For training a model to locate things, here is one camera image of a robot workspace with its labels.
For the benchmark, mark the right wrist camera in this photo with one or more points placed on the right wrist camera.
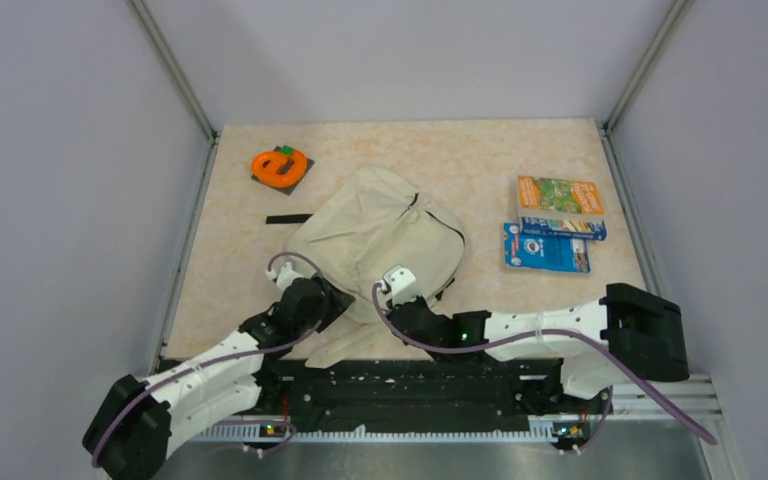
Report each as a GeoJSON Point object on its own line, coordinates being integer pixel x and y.
{"type": "Point", "coordinates": [401, 286]}

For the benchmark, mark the blue illustrated cover book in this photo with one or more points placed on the blue illustrated cover book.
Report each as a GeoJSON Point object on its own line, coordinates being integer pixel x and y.
{"type": "Point", "coordinates": [595, 231]}

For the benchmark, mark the dark square mat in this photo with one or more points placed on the dark square mat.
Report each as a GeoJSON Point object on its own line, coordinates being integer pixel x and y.
{"type": "Point", "coordinates": [288, 179]}

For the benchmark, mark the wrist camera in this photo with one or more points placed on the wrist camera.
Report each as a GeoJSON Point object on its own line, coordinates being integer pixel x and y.
{"type": "Point", "coordinates": [401, 286]}
{"type": "Point", "coordinates": [283, 276]}

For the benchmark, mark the orange green book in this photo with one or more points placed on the orange green book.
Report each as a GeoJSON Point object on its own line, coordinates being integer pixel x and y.
{"type": "Point", "coordinates": [558, 198]}

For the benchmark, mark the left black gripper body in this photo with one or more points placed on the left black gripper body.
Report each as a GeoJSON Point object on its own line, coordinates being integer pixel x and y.
{"type": "Point", "coordinates": [328, 308]}

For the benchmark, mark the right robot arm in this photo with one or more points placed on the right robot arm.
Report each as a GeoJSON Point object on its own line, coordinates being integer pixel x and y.
{"type": "Point", "coordinates": [628, 333]}

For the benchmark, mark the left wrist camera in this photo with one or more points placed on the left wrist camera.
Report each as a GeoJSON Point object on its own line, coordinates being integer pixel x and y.
{"type": "Point", "coordinates": [283, 276]}

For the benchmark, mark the cream canvas backpack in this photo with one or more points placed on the cream canvas backpack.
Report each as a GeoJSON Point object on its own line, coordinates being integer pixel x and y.
{"type": "Point", "coordinates": [374, 222]}

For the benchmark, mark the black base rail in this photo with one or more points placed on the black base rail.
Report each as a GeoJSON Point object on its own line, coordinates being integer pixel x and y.
{"type": "Point", "coordinates": [418, 396]}

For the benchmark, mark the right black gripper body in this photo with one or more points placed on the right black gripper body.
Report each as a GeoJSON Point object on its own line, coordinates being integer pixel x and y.
{"type": "Point", "coordinates": [440, 356]}

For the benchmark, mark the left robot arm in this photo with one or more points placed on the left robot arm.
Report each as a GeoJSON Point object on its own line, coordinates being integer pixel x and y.
{"type": "Point", "coordinates": [143, 421]}

